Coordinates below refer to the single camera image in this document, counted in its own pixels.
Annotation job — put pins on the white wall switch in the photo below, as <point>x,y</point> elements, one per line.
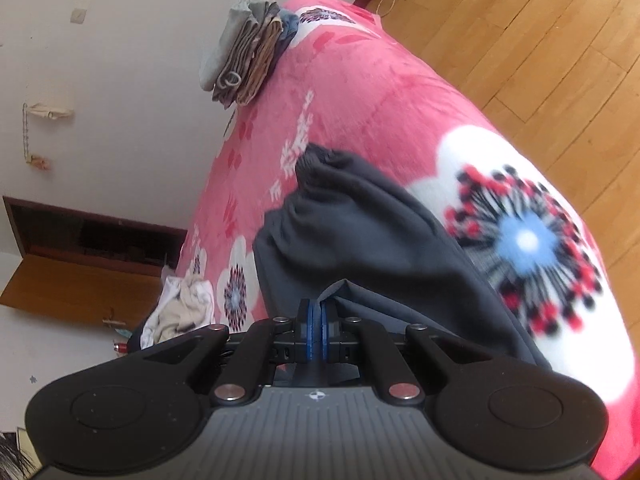
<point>79,12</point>

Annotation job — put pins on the wooden door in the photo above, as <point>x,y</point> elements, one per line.
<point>75,255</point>

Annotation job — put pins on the hanging wall ornament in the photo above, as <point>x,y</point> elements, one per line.
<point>47,111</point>

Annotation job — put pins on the stack of folded clothes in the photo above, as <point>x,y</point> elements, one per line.
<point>225,45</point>

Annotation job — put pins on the pink floral blanket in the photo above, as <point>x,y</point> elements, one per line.
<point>400,100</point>

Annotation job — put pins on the blue folded garment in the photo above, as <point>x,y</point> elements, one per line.
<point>289,25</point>

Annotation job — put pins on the dark grey pants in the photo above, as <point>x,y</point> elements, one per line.
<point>350,220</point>

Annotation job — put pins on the white garment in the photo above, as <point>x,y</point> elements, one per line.
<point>170,292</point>

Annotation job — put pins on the tan folded garment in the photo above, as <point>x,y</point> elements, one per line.
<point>255,65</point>

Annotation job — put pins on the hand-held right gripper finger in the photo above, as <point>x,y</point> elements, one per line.
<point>326,332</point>
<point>313,332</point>

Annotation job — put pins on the beige garment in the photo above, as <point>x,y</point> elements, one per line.
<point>182,312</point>

